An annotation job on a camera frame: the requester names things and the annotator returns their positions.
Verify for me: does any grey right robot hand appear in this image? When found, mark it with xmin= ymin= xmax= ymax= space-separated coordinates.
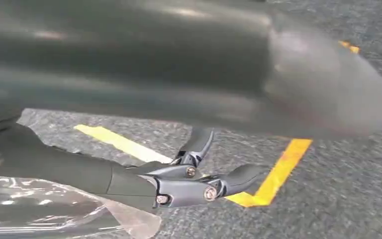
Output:
xmin=0 ymin=0 xmax=382 ymax=213

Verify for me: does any clear plastic sheet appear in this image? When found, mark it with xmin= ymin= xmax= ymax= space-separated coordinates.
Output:
xmin=0 ymin=176 xmax=162 ymax=239

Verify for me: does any yellow floor tape marking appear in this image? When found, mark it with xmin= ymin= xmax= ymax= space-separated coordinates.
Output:
xmin=74 ymin=39 xmax=361 ymax=209

